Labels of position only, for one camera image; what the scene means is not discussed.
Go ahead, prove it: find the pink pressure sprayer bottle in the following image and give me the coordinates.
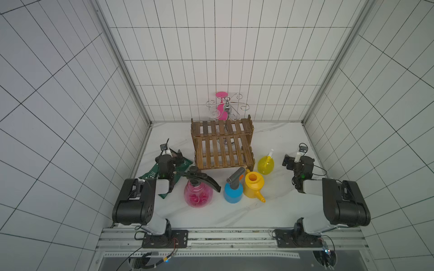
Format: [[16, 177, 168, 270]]
[[176, 166, 221, 208]]

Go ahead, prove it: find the wooden slatted shelf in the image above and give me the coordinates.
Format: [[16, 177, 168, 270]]
[[191, 117, 255, 171]]

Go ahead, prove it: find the pink and wire stand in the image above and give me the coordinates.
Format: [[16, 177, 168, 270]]
[[205, 91, 250, 121]]

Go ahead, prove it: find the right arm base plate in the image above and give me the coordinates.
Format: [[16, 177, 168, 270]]
[[272, 229, 323, 248]]

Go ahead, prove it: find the green chips bag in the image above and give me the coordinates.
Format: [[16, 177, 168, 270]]
[[139, 158, 193, 185]]

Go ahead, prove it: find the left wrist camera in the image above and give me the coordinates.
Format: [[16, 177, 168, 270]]
[[160, 139, 171, 156]]

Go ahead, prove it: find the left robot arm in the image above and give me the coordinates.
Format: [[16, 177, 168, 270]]
[[112, 149, 184, 236]]

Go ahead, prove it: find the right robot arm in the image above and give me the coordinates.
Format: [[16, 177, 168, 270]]
[[282, 152, 371, 237]]

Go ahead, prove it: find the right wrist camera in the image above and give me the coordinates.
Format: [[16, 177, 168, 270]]
[[295, 142, 309, 163]]

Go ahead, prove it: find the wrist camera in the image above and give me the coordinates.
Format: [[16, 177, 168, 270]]
[[295, 142, 309, 163], [160, 139, 171, 156]]

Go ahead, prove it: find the yellow-green spray bottle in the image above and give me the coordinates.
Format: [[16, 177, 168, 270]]
[[257, 149, 274, 175]]

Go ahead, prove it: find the yellow watering can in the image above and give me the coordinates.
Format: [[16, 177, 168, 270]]
[[243, 169, 266, 203]]

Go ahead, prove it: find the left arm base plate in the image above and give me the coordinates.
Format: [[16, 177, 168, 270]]
[[141, 230, 189, 249]]

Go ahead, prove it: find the blue spray bottle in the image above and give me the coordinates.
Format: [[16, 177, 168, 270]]
[[224, 167, 246, 204]]

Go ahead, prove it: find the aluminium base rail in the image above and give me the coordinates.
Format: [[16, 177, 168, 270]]
[[96, 228, 368, 259]]

